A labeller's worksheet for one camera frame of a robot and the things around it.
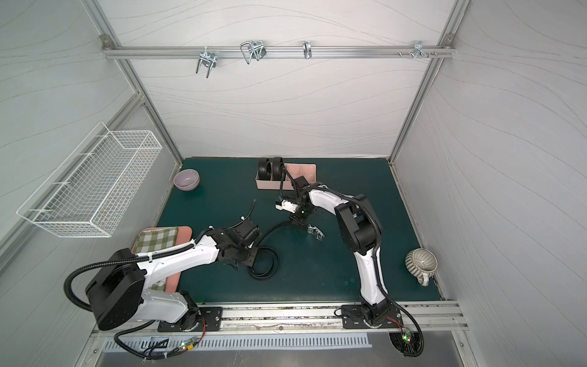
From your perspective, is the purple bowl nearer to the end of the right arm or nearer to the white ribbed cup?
the end of the right arm

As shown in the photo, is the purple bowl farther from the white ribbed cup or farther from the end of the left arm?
the white ribbed cup

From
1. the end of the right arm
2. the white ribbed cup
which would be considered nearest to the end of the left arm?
the end of the right arm

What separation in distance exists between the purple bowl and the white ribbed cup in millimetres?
974

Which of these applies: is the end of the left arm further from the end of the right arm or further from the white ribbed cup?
the white ribbed cup

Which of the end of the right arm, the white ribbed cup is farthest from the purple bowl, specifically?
the white ribbed cup

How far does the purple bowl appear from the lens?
41.5 inches

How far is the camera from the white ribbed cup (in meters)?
0.79
